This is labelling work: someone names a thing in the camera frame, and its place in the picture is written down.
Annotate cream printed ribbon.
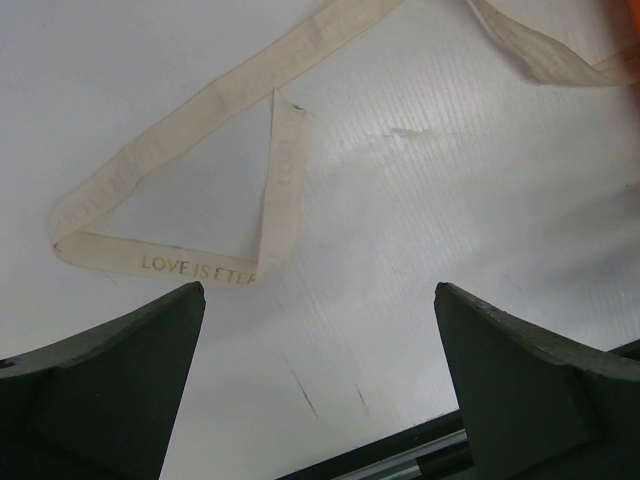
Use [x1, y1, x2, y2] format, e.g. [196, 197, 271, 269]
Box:
[49, 0, 640, 292]

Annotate orange wrapping paper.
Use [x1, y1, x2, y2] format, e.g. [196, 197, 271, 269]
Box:
[621, 0, 639, 64]

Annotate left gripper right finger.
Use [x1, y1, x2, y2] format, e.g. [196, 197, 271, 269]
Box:
[432, 281, 640, 480]

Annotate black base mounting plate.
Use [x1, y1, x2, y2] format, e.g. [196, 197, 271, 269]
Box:
[279, 339, 640, 480]

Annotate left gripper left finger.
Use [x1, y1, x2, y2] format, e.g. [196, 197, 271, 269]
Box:
[1, 282, 205, 479]

